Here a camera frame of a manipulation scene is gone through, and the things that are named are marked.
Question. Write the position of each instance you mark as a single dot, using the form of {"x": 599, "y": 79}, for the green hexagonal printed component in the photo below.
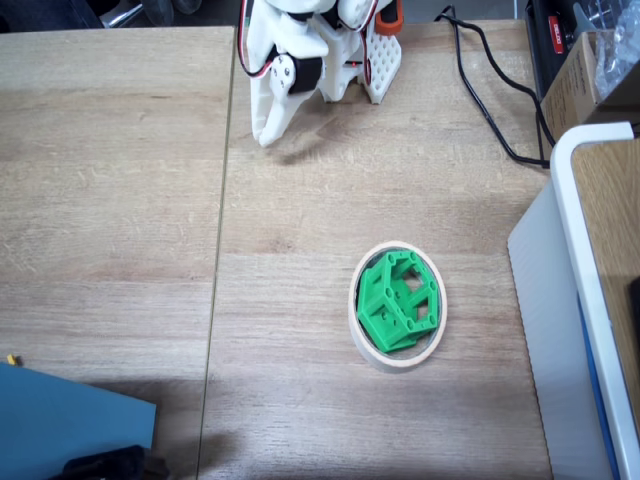
{"x": 380, "y": 310}

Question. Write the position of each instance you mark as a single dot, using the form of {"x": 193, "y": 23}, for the orange and black table clamp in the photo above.
{"x": 387, "y": 25}

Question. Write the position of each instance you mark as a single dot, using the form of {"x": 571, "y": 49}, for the black mesh office chair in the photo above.
{"x": 122, "y": 17}

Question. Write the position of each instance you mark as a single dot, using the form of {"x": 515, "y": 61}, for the black power supply box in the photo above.
{"x": 542, "y": 50}

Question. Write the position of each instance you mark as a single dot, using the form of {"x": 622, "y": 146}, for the brown cardboard box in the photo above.
{"x": 565, "y": 100}

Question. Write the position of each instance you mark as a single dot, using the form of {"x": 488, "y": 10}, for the beige masking tape roll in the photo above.
{"x": 390, "y": 366}

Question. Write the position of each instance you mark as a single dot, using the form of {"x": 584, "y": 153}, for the clear plastic bag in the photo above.
{"x": 615, "y": 60}

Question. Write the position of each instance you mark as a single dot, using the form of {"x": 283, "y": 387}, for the small yellow piece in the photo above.
{"x": 14, "y": 359}

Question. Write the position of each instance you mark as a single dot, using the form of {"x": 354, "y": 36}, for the blue sheet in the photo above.
{"x": 60, "y": 425}

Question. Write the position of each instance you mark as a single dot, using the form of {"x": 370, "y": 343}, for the black bulky item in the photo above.
{"x": 110, "y": 465}

